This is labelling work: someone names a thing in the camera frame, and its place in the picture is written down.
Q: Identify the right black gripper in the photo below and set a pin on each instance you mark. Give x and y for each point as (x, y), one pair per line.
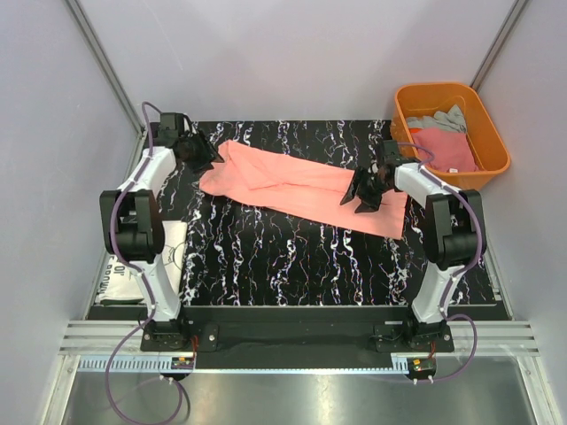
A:
(368, 204)

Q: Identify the salmon pink t-shirt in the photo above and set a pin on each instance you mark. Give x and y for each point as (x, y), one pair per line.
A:
(299, 187)

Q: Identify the dark pink t-shirt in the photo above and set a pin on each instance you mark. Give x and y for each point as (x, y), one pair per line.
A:
(451, 150)

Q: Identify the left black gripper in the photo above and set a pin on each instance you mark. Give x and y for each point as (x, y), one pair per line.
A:
(208, 155)

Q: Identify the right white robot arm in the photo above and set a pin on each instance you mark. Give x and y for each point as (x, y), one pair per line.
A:
(453, 228)

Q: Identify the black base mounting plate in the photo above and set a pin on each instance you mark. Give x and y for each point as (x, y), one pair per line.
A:
(370, 355)

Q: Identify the orange plastic bin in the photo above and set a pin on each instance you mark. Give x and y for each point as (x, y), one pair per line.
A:
(489, 151)

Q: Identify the grey t-shirt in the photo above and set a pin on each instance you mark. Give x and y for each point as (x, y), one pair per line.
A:
(451, 121)

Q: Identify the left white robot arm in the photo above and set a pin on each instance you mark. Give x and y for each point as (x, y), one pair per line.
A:
(133, 230)

